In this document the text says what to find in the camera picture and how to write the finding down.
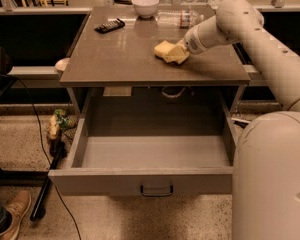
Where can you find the clear plastic water bottle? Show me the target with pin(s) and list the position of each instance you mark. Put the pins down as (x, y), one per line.
(182, 19)

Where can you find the white bowl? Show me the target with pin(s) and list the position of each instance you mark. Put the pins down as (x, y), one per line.
(145, 8)

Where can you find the grey open drawer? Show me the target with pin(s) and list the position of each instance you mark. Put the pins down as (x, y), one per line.
(123, 142)

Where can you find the black drawer handle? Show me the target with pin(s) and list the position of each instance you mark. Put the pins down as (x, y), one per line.
(156, 192)

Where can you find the yellow sponge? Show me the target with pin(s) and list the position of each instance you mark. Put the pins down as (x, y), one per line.
(163, 48)

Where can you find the tan shoe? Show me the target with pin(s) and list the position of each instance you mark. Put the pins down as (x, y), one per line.
(17, 209)

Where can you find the black pole on floor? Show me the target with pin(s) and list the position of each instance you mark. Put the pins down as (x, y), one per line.
(39, 210)

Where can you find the grey cabinet with top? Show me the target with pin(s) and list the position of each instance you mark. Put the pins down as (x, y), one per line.
(125, 57)

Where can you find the white marker pen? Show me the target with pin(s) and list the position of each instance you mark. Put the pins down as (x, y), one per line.
(243, 121)

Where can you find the black remote control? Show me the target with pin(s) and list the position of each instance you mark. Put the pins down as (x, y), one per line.
(110, 26)

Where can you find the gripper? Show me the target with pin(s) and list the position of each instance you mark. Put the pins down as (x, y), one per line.
(192, 44)

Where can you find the white plate on ledge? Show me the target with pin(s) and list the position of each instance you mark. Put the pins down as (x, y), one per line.
(61, 65)

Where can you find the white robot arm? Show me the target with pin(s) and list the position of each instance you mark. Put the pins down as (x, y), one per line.
(266, 166)

